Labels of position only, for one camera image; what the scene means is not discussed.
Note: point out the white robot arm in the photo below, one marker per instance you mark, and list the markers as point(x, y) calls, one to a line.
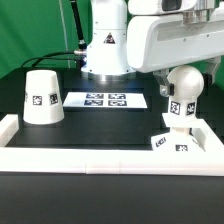
point(107, 53)

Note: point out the white U-shaped frame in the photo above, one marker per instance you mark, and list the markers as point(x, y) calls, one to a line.
point(209, 162)

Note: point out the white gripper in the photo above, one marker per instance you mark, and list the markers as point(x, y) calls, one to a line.
point(167, 33)

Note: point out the white marker sheet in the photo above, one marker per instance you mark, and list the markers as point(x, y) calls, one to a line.
point(105, 100)

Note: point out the white conical lamp shade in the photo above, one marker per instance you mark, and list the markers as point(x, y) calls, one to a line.
point(42, 103)

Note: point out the white lamp base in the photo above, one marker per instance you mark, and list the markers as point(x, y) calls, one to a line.
point(178, 138)

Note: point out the white lamp bulb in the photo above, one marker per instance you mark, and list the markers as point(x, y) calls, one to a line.
point(188, 85)

